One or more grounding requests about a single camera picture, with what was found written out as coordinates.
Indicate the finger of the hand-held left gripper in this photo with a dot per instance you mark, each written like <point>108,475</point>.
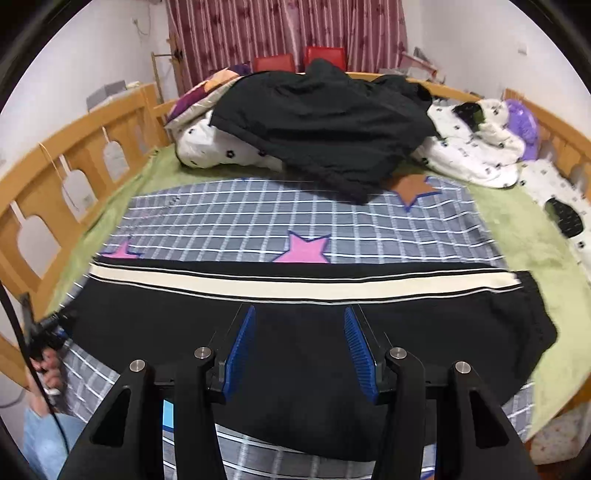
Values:
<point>64,323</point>

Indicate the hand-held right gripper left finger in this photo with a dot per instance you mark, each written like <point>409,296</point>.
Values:
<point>240,350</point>

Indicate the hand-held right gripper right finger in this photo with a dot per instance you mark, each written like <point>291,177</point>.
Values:
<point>362,355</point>

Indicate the black pants with white waistband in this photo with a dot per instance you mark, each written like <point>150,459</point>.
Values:
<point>300,337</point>

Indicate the person's left hand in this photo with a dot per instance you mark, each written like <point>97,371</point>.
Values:
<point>51,374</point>

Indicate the person's blue jeans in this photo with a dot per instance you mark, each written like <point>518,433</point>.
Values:
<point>41,438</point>

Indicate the grey plaid star bedsheet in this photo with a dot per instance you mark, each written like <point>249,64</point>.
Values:
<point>240,217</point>

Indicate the green fleece blanket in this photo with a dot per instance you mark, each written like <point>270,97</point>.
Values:
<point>521,230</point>

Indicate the floral mattress cover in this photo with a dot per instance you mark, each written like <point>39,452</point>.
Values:
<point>558,443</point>

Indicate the white floral quilt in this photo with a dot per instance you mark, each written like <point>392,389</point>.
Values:
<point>466,152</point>

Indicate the grey box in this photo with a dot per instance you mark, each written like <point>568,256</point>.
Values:
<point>108,92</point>

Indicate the black jacket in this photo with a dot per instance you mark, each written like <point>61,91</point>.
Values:
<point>323,120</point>

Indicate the white pillow with black patches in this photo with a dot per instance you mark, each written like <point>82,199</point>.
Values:
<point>554,194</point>

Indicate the purple orange patchwork quilt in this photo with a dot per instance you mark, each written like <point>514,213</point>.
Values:
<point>198,99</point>

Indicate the wooden pole rack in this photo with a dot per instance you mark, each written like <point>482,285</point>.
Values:
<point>159,69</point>

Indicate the purple plush toy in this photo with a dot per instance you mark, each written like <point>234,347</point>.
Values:
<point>524,124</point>

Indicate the red chair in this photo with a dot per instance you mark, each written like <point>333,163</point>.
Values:
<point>325,53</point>
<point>272,63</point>

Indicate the pink and grey clutter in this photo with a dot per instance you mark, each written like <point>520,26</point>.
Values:
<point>420,62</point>

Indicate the maroon striped curtain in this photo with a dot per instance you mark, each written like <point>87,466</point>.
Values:
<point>277,27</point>

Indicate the wooden bed frame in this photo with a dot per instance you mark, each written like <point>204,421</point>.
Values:
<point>46,152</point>

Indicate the white wall switch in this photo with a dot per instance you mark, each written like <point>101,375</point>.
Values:
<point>521,48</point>

